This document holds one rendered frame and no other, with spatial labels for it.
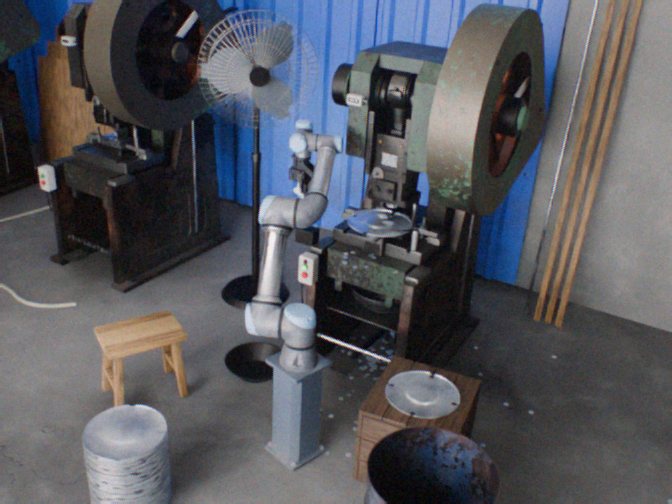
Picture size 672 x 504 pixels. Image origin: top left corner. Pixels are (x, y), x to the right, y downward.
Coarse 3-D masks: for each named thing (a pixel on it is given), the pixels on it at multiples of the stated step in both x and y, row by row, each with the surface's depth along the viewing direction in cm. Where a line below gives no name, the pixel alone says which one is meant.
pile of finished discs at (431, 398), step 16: (400, 384) 277; (416, 384) 277; (432, 384) 278; (448, 384) 279; (400, 400) 268; (416, 400) 268; (432, 400) 268; (448, 400) 270; (416, 416) 260; (432, 416) 261
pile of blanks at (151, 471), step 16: (160, 448) 246; (96, 464) 239; (112, 464) 237; (128, 464) 238; (144, 464) 241; (160, 464) 248; (96, 480) 243; (112, 480) 240; (128, 480) 241; (144, 480) 245; (160, 480) 251; (96, 496) 248; (112, 496) 243; (128, 496) 244; (144, 496) 247; (160, 496) 254
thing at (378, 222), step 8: (352, 216) 316; (360, 216) 317; (368, 216) 317; (376, 216) 317; (384, 216) 318; (392, 216) 319; (400, 216) 319; (352, 224) 308; (360, 224) 309; (368, 224) 308; (376, 224) 308; (384, 224) 309; (392, 224) 310; (400, 224) 311; (408, 224) 312; (360, 232) 301; (376, 232) 302; (384, 232) 303; (392, 232) 303; (400, 232) 304
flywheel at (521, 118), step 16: (512, 64) 286; (528, 64) 291; (512, 80) 292; (528, 80) 294; (512, 96) 274; (528, 96) 305; (496, 112) 272; (512, 112) 269; (528, 112) 275; (496, 128) 275; (512, 128) 271; (496, 144) 297; (512, 144) 305; (496, 160) 303; (496, 176) 298
